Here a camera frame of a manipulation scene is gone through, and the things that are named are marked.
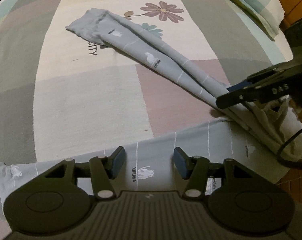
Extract grey patterned pyjama trousers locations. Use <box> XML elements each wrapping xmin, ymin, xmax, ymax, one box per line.
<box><xmin>0</xmin><ymin>10</ymin><xmax>288</xmax><ymax>200</ymax></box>

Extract checked patchwork bed sheet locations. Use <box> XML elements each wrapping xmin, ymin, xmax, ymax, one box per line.
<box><xmin>0</xmin><ymin>0</ymin><xmax>292</xmax><ymax>239</ymax></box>

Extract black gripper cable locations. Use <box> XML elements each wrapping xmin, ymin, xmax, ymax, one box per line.
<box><xmin>276</xmin><ymin>125</ymin><xmax>302</xmax><ymax>169</ymax></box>

